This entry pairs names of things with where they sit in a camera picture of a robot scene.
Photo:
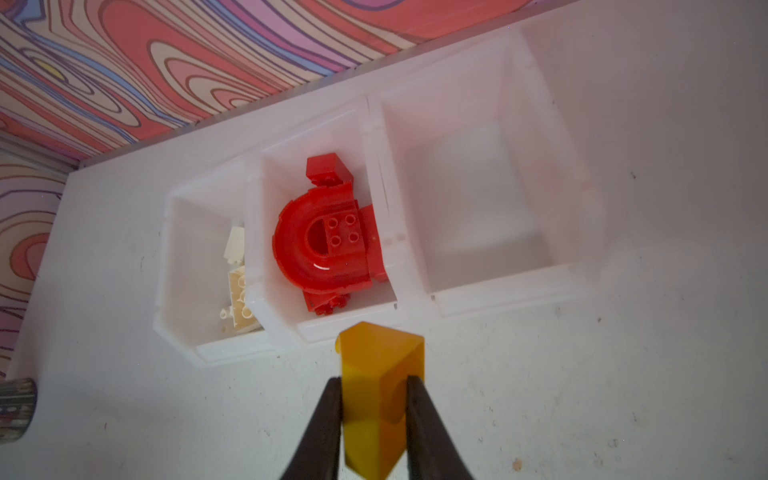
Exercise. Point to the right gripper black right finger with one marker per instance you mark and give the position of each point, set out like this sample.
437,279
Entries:
431,452

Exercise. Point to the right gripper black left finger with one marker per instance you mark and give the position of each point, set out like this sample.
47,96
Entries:
318,453

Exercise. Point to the yellow round lego piece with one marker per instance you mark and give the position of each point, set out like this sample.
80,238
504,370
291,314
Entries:
376,362

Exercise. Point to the white lego brick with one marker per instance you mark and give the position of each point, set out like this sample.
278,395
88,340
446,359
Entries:
238,318

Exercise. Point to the red arch lego piece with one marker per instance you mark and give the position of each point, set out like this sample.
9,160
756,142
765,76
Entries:
289,240

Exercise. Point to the red two-by-two lego brick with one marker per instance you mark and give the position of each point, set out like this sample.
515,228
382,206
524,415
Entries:
343,232

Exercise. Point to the red narrow lego brick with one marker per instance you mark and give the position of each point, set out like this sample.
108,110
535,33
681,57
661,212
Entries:
327,170

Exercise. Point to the middle translucent plastic bin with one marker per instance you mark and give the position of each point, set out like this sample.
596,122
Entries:
276,175

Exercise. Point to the white lego in bin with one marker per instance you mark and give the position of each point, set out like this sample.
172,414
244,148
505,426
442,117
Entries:
234,252

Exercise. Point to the right translucent plastic bin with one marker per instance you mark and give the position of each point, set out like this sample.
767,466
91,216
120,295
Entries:
483,202

